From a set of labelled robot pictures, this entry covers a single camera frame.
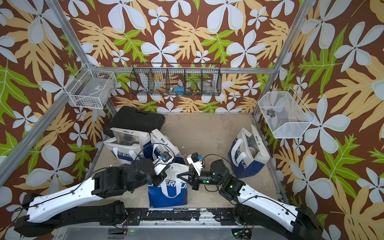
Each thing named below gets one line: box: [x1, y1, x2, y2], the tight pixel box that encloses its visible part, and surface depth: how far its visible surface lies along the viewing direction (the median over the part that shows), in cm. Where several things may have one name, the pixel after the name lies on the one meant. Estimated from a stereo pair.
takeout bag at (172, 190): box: [148, 163, 190, 208], surface depth 68 cm
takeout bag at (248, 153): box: [228, 124, 271, 179], surface depth 75 cm
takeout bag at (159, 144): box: [143, 128, 186, 165], surface depth 76 cm
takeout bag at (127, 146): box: [103, 127, 150, 165], surface depth 76 cm
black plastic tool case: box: [103, 106, 166, 138], surface depth 109 cm
